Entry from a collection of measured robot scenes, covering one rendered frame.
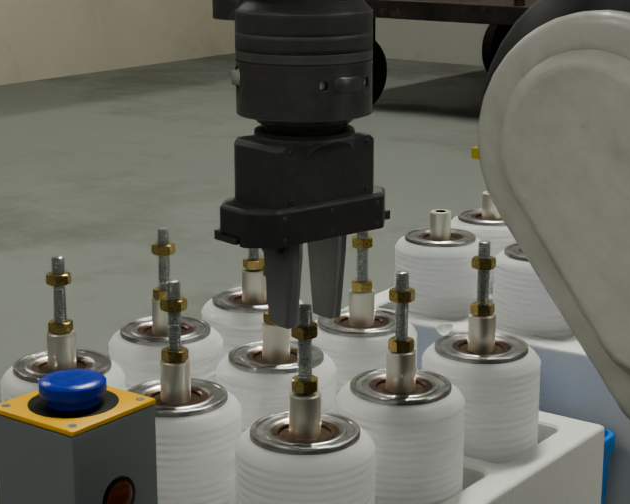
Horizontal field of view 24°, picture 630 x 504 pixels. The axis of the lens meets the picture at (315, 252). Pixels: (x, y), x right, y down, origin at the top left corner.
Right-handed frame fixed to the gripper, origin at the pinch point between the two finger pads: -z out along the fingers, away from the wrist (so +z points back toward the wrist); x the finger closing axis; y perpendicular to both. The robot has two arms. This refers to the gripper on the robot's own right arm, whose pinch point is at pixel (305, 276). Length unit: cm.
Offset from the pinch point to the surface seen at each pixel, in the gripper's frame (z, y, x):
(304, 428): -10.3, -0.8, -0.8
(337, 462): -11.5, -4.4, -0.9
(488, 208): -10, 38, 58
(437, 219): -9, 35, 46
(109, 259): -36, 135, 68
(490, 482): -18.2, -2.4, 15.9
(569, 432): -18.2, 0.7, 28.5
